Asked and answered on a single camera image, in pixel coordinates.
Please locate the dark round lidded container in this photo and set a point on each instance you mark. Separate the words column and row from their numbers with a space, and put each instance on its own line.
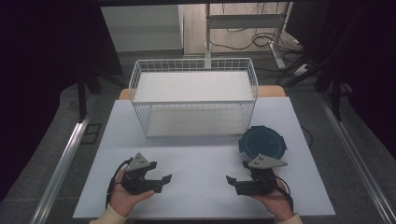
column 262, row 142

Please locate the white panel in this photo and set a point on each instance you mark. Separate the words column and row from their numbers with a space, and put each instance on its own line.
column 141, row 28

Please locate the person's left hand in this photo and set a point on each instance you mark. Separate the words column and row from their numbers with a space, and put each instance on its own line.
column 124, row 199

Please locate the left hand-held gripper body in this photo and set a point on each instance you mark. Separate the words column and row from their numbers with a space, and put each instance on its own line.
column 135, row 177

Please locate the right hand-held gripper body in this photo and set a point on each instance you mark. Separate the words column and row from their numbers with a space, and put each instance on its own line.
column 261, row 177

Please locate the white power strip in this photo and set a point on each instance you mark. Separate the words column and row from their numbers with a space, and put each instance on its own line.
column 301, row 69

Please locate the white table sheet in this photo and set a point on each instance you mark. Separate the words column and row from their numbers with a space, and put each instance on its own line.
column 199, row 149

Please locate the dark curtain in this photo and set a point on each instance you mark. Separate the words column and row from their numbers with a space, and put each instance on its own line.
column 40, row 77
column 364, row 62

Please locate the aluminium rail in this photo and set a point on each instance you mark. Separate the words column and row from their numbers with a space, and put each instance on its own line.
column 62, row 168
column 358, row 155

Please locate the black floor grate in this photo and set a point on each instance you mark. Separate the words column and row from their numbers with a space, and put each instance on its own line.
column 91, row 133

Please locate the person's right hand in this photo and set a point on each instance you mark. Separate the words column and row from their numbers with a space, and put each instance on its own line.
column 275, row 203

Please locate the black stand leg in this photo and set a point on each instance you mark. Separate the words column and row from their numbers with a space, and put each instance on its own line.
column 335, row 99
column 82, row 99

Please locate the white metal desk frame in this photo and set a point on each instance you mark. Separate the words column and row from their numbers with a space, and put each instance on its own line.
column 246, row 21

